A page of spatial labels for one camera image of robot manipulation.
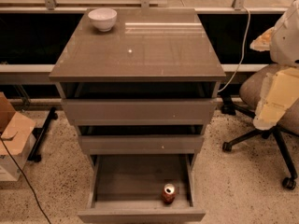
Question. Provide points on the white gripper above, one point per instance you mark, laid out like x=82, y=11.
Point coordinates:
x=286, y=44

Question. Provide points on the red coke can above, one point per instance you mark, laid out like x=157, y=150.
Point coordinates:
x=168, y=193

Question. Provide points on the grey drawer cabinet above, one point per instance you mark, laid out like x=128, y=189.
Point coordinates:
x=154, y=54

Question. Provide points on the grey middle drawer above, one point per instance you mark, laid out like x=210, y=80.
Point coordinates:
x=143, y=144

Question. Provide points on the grey open bottom drawer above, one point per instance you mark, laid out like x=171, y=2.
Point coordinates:
x=128, y=189

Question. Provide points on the grey top drawer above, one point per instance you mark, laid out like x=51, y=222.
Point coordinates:
x=133, y=112

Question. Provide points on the brown office chair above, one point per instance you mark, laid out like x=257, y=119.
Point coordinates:
x=250, y=94

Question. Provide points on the white ceramic bowl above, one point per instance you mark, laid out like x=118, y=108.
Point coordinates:
x=103, y=19

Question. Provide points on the metal window railing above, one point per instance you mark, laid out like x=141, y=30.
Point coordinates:
x=149, y=0

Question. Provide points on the black caster leg stand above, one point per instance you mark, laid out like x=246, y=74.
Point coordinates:
x=39, y=134

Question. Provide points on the cardboard box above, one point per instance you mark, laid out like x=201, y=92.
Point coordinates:
x=17, y=134

